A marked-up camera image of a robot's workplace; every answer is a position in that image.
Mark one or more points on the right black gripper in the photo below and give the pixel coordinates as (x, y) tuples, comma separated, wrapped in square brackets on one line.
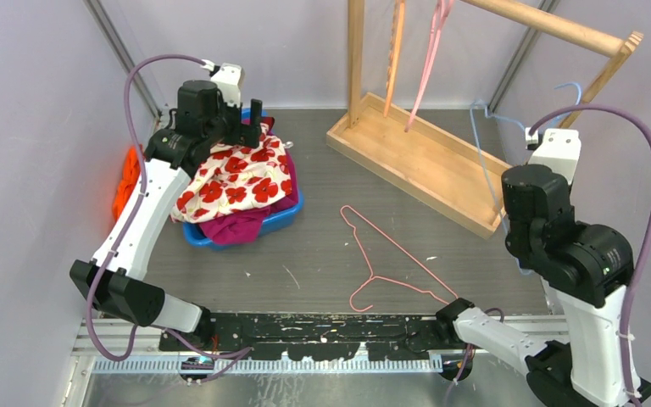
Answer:
[(564, 181)]

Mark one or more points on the pink plastic clip hanger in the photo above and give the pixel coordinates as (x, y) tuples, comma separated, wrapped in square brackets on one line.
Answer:
[(441, 12)]

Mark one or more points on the wooden clothes rack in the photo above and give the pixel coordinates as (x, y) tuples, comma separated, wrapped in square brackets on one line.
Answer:
[(441, 169)]

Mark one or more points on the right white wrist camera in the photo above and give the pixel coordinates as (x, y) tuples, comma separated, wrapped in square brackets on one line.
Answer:
[(558, 149)]

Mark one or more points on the magenta garment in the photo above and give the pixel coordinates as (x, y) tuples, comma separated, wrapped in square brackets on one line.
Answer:
[(244, 227)]

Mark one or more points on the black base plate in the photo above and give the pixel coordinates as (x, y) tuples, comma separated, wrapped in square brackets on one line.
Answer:
[(248, 344)]

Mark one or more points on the floral white red garment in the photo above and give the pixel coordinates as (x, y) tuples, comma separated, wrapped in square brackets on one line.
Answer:
[(234, 179)]

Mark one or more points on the wooden hanger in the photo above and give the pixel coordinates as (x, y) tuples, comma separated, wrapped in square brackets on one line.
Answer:
[(394, 53)]

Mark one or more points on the orange cloth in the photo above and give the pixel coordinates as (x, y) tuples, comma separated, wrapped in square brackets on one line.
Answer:
[(129, 177)]

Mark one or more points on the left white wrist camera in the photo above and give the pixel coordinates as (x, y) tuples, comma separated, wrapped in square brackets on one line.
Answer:
[(228, 78)]

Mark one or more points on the pink wire hanger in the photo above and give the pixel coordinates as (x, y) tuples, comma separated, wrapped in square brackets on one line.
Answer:
[(389, 271)]

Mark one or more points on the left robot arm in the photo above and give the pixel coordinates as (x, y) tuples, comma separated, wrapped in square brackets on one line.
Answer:
[(113, 279)]

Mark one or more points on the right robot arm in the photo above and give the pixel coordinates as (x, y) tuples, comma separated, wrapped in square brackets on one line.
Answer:
[(589, 267)]

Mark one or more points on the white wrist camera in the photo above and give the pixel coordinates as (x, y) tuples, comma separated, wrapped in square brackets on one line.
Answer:
[(228, 78), (558, 149)]

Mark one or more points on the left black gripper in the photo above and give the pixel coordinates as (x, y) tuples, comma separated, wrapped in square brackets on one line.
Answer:
[(244, 135)]

